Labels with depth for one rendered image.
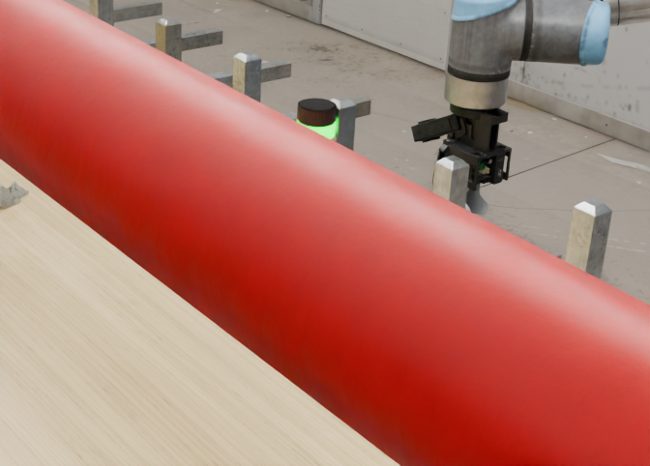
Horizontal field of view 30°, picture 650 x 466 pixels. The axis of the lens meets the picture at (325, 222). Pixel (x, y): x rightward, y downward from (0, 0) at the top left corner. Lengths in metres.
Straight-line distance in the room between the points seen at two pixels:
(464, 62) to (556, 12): 0.14
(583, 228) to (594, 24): 0.32
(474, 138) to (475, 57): 0.13
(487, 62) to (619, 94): 3.21
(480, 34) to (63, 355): 0.71
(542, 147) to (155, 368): 3.35
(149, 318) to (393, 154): 2.96
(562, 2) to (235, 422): 0.73
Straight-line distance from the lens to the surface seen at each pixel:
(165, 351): 1.62
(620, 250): 4.04
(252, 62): 2.06
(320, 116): 1.83
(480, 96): 1.73
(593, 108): 5.00
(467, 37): 1.71
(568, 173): 4.57
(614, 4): 1.86
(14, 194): 2.03
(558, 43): 1.72
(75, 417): 1.50
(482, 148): 1.77
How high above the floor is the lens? 1.77
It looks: 26 degrees down
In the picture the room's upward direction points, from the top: 3 degrees clockwise
